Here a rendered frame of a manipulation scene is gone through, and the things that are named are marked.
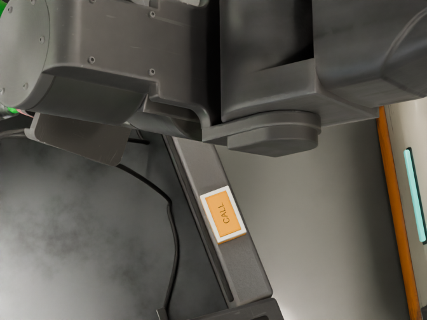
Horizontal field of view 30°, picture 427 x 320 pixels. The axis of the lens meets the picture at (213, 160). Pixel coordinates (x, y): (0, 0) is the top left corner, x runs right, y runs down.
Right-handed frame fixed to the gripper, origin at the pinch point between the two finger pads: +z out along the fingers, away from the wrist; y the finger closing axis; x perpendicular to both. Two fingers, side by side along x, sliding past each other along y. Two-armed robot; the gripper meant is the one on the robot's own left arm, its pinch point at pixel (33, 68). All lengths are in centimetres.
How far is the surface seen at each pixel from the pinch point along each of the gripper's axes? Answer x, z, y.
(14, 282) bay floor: 19.9, 28.0, 19.3
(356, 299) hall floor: 115, 54, 12
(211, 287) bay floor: 35.6, 13.8, 13.2
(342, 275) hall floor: 112, 58, 8
